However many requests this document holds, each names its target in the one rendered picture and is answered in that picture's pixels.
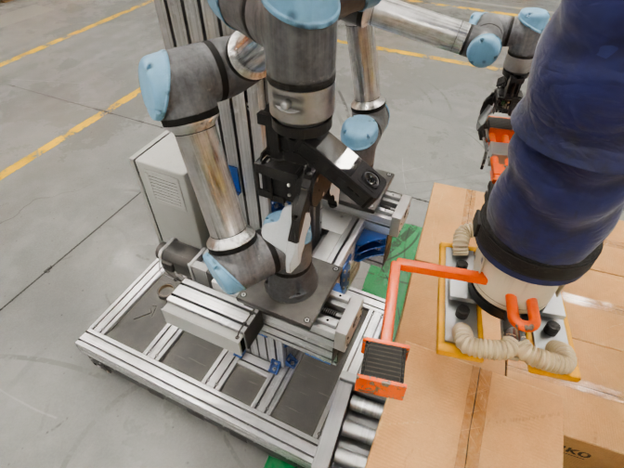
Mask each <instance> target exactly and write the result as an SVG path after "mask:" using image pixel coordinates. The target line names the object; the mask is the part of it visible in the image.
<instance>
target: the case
mask: <svg viewBox="0 0 624 468"><path fill-rule="evenodd" d="M404 345H410V350H409V355H408V358H407V361H406V365H405V376H404V384H406V385H407V390H406V393H405V395H404V398H403V400H402V401H401V400H397V399H393V398H389V397H388V398H387V399H386V401H385V404H384V407H383V412H382V416H381V419H380V421H379V424H378V427H377V430H376V434H375V437H374V439H373V442H372V445H371V448H370V454H369V457H368V459H367V462H366V466H365V468H564V397H563V396H558V395H556V394H554V393H551V392H548V391H545V390H543V389H540V388H538V387H535V386H532V385H530V384H527V383H522V382H519V381H517V380H515V379H512V378H509V377H506V376H504V375H501V374H498V373H496V372H493V371H491V370H486V369H483V368H480V367H478V366H476V365H473V364H470V363H467V362H465V361H462V360H459V359H456V358H455V357H447V356H442V355H438V354H437V353H436V351H434V350H431V349H429V348H426V347H423V346H420V345H417V344H414V343H411V342H408V341H405V342H404Z"/></svg>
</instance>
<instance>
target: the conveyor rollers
mask: <svg viewBox="0 0 624 468"><path fill-rule="evenodd" d="M349 403H350V406H349V409H350V410H353V411H356V412H359V413H362V414H365V415H368V416H371V417H373V418H376V419H378V420H380V419H381V416H382V412H383V409H384V404H381V403H378V402H375V401H372V400H369V399H367V398H364V397H361V396H356V395H352V399H350V402H349ZM342 428H343V431H342V436H347V437H350V438H352V439H355V440H357V441H360V442H362V443H365V444H368V445H372V442H373V439H374V437H375V434H376V430H375V429H372V428H369V427H368V426H365V425H362V424H359V423H356V422H351V421H349V420H345V422H344V424H343V427H342ZM333 456H334V460H333V463H335V464H338V465H341V466H343V467H345V468H365V466H366V462H367V459H368V457H366V456H363V455H360V454H358V453H356V452H353V451H351V450H348V449H345V448H341V447H337V450H336V452H334V455H333Z"/></svg>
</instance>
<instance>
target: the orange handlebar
mask: <svg viewBox="0 0 624 468"><path fill-rule="evenodd" d="M489 138H490V141H494V142H496V137H495V134H494V133H490V134H489ZM509 142H510V140H509V136H508V135H503V136H502V137H501V143H509ZM490 165H491V171H490V179H491V181H492V179H493V178H498V177H499V176H500V175H501V173H502V172H503V171H504V169H505V168H506V167H507V166H508V158H507V159H505V164H499V158H498V157H497V156H492V157H490ZM400 270H402V271H408V272H413V273H418V274H424V275H429V276H435V277H440V278H445V279H451V280H461V281H466V282H472V283H477V284H483V285H487V283H488V279H487V277H486V276H485V275H484V273H483V272H481V273H479V272H478V271H475V270H470V269H464V268H458V267H453V266H442V265H437V264H432V263H426V262H421V261H415V260H409V259H404V258H398V259H397V260H396V261H392V262H391V266H390V272H389V279H388V285H387V292H386V298H385V305H384V312H383V325H382V331H381V338H380V340H385V341H389V342H392V340H393V331H394V323H395V315H396V307H397V292H398V283H399V276H400ZM505 301H506V309H507V318H508V320H509V322H510V323H511V324H512V325H513V327H515V328H516V329H517V330H519V331H522V332H534V331H536V330H537V329H538V328H539V327H540V324H541V319H540V310H539V304H538V299H537V298H529V299H527V300H526V309H527V315H528V321H527V320H522V319H521V318H520V317H519V309H518V303H517V297H516V296H515V295H514V294H511V293H507V294H506V295H505Z"/></svg>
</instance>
